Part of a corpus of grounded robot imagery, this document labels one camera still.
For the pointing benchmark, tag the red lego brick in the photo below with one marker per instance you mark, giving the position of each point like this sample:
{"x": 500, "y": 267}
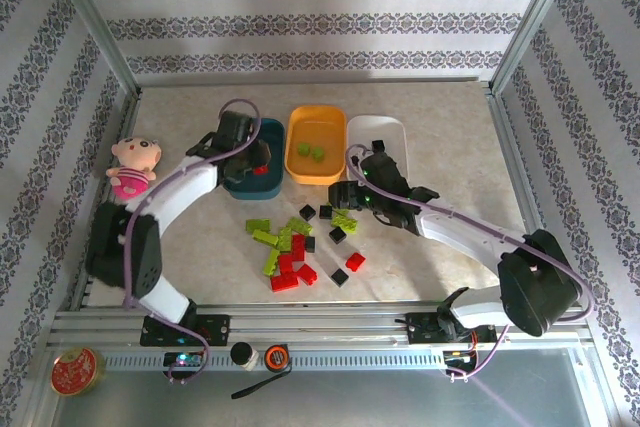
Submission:
{"x": 285, "y": 282}
{"x": 307, "y": 274}
{"x": 286, "y": 263}
{"x": 355, "y": 261}
{"x": 298, "y": 247}
{"x": 260, "y": 170}

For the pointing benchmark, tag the lime green lego brick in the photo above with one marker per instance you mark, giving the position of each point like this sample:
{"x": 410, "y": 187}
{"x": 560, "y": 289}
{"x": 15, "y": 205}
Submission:
{"x": 299, "y": 225}
{"x": 302, "y": 148}
{"x": 345, "y": 223}
{"x": 272, "y": 262}
{"x": 265, "y": 237}
{"x": 345, "y": 212}
{"x": 317, "y": 153}
{"x": 285, "y": 239}
{"x": 257, "y": 225}

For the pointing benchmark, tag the black lego brick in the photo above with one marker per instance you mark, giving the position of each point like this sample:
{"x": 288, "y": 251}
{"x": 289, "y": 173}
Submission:
{"x": 310, "y": 244}
{"x": 340, "y": 277}
{"x": 306, "y": 212}
{"x": 325, "y": 212}
{"x": 337, "y": 234}
{"x": 378, "y": 145}

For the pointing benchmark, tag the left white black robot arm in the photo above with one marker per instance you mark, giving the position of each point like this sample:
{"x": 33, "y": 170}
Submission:
{"x": 190, "y": 184}

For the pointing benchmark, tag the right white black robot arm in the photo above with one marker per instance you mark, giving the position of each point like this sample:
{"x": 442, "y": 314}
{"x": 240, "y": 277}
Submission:
{"x": 465, "y": 235}

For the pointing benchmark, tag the teal plastic container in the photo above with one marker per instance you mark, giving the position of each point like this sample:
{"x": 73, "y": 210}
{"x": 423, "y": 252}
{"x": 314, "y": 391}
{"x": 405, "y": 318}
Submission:
{"x": 272, "y": 187}

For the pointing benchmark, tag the white plastic container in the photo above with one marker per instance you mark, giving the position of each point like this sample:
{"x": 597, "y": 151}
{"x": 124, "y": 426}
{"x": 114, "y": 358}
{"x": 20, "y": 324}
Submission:
{"x": 385, "y": 127}

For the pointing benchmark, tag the orange plastic container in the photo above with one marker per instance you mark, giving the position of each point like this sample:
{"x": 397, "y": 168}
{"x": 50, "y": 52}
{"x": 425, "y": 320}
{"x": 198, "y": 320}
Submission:
{"x": 315, "y": 127}

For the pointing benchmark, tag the pink plush doll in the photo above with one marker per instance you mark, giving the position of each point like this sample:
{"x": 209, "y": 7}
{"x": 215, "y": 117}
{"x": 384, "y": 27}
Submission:
{"x": 132, "y": 167}

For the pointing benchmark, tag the orange black tape measure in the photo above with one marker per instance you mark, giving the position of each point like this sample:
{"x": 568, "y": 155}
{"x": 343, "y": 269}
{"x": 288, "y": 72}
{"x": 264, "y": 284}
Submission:
{"x": 276, "y": 357}

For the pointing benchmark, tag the white bottle black cap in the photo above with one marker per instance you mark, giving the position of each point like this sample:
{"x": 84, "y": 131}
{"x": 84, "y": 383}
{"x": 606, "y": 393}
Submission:
{"x": 243, "y": 356}

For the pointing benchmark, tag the right black controller board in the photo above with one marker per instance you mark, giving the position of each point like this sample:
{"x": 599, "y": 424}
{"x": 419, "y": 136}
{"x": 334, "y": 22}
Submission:
{"x": 457, "y": 357}

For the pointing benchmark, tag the black controller board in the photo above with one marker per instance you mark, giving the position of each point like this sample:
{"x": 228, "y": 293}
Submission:
{"x": 457, "y": 357}
{"x": 186, "y": 359}

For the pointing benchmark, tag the left black controller board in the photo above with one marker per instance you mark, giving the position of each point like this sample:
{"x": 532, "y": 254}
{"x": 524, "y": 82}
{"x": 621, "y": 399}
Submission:
{"x": 186, "y": 359}

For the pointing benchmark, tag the grey metal plate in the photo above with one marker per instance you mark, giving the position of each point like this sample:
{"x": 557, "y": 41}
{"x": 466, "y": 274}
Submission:
{"x": 375, "y": 397}

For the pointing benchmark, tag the red round tin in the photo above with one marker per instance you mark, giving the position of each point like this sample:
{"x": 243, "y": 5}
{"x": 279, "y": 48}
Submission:
{"x": 76, "y": 372}

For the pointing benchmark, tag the aluminium back rail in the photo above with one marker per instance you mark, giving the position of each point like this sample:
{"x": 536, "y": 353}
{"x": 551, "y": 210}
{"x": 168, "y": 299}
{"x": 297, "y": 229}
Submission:
{"x": 300, "y": 81}

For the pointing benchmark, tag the aluminium side rail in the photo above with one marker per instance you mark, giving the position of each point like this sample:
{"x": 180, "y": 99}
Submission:
{"x": 511, "y": 147}
{"x": 126, "y": 119}

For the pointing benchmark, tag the aluminium mounting rail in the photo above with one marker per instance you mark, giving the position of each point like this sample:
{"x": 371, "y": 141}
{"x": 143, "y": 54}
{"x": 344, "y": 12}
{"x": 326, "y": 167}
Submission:
{"x": 325, "y": 327}

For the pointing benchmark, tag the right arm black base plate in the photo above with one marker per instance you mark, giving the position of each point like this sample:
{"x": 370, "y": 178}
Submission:
{"x": 422, "y": 329}

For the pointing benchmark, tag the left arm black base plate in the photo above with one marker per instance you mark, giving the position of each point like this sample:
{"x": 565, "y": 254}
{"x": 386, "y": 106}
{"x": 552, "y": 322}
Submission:
{"x": 220, "y": 329}

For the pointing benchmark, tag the aluminium frame post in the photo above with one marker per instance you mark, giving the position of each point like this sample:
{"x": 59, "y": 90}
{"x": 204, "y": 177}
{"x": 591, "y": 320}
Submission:
{"x": 102, "y": 32}
{"x": 525, "y": 32}

